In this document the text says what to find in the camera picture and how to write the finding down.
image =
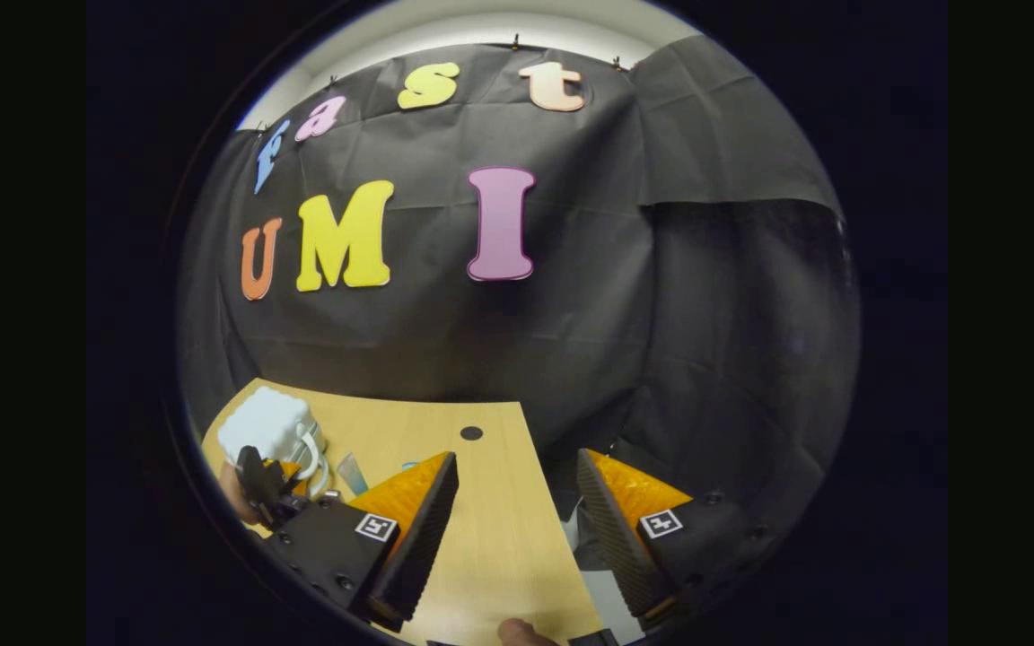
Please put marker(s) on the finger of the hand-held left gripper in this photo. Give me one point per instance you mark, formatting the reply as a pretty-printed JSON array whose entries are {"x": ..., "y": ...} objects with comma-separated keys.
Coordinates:
[{"x": 254, "y": 474}]

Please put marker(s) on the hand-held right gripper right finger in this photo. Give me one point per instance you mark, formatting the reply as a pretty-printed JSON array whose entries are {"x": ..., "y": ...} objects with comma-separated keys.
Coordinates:
[{"x": 620, "y": 538}]

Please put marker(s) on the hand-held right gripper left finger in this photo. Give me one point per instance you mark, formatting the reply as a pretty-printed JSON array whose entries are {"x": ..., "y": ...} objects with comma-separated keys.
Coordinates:
[{"x": 418, "y": 547}]

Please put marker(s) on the black backdrop cloth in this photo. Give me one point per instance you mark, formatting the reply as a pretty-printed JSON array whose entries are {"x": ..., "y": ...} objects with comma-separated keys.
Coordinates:
[{"x": 499, "y": 359}]

